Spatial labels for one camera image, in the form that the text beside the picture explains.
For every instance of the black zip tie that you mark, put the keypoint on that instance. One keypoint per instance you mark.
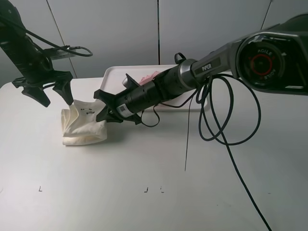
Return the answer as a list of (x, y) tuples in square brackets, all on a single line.
[(191, 118)]

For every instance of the white towel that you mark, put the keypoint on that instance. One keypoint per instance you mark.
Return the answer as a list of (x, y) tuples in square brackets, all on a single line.
[(79, 125)]

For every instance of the white plastic tray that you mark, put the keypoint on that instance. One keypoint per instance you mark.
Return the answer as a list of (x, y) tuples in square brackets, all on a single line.
[(113, 77)]

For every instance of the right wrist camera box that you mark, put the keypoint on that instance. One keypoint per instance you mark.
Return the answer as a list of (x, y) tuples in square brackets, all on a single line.
[(130, 83)]

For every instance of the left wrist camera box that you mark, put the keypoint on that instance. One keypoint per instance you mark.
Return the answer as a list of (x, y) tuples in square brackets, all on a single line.
[(57, 54)]

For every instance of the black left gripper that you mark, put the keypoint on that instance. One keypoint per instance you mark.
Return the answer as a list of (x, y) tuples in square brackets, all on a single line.
[(59, 80)]

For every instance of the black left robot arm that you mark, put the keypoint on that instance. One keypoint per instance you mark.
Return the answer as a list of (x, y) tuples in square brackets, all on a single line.
[(31, 60)]

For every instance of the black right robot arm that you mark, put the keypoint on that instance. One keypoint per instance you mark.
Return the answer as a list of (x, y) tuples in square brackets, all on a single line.
[(272, 60)]

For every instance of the pink towel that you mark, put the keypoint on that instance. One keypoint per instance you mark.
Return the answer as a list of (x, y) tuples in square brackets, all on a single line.
[(148, 78)]

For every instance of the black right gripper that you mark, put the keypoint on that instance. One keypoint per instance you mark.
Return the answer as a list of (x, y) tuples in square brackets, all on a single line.
[(115, 110)]

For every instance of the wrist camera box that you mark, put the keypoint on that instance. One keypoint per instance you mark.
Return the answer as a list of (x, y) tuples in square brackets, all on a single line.
[(130, 83), (57, 54)]

